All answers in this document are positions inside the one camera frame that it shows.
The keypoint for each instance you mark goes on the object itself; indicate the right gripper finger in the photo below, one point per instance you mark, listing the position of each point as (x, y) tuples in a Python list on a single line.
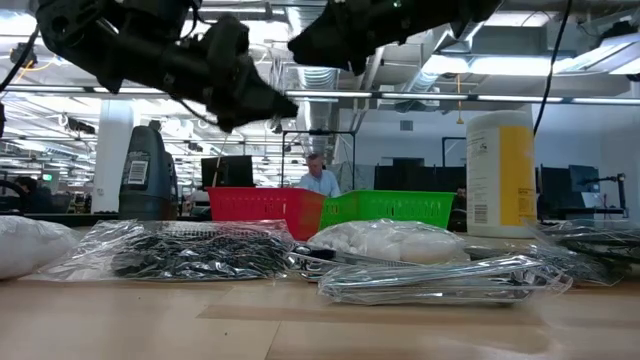
[(330, 45)]

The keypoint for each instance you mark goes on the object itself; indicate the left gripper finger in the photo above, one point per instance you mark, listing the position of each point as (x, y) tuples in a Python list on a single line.
[(260, 105)]

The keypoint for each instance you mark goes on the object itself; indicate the dark grey travel bottle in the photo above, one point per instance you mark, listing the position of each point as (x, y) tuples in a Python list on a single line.
[(145, 190)]

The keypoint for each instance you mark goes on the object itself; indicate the bagged silver nail clipper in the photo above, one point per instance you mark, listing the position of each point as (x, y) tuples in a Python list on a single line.
[(320, 260), (440, 282)]

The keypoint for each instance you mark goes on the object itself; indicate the clear bag of cotton balls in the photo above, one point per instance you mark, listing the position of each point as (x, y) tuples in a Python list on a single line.
[(30, 245), (390, 242)]

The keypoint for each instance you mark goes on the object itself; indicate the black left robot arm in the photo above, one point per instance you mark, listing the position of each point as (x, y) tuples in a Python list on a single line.
[(100, 45)]

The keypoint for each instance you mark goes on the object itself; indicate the monitor on black arm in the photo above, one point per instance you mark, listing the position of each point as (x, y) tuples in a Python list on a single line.
[(585, 177)]

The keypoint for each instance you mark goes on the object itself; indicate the black computer monitor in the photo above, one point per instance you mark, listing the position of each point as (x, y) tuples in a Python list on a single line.
[(227, 172)]

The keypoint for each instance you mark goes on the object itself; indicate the person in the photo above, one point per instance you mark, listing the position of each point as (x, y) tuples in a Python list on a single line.
[(26, 195), (320, 180)]

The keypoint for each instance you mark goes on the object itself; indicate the red plastic basket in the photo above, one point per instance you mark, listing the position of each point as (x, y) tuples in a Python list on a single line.
[(260, 205)]

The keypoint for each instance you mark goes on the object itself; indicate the white pillar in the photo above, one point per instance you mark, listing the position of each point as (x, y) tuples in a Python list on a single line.
[(112, 155)]

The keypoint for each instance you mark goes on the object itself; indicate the black desk partition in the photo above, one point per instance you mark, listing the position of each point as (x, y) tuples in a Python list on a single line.
[(420, 180)]

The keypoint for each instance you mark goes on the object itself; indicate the green plastic basket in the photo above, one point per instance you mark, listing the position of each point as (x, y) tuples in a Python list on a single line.
[(390, 207)]

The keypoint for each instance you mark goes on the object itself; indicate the white yellow wipes canister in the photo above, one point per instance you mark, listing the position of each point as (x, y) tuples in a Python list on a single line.
[(515, 175)]

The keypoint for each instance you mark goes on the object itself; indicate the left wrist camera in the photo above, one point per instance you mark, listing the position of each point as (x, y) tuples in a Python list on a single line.
[(227, 40)]

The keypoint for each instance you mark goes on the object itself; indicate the grey wall vent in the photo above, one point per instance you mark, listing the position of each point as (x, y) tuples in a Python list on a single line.
[(406, 125)]

